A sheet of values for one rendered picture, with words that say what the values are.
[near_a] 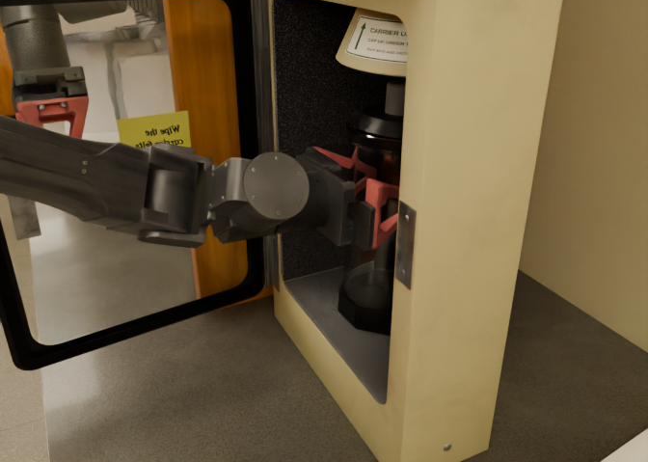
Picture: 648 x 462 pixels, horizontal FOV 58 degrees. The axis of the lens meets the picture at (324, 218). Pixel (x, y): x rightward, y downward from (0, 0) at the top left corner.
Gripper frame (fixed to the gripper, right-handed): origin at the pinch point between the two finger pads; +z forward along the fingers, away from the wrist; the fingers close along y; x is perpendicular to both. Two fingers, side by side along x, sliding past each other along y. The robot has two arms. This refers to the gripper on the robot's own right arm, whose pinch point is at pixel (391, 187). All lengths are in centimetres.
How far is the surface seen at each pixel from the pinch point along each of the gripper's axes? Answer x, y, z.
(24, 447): 119, 114, -46
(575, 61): -11.3, 7.3, 34.1
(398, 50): -15.6, -7.9, -6.4
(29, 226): 2.9, 10.2, -35.2
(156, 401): 25.0, 6.4, -25.3
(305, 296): 16.2, 7.3, -6.2
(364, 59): -14.5, -5.1, -7.9
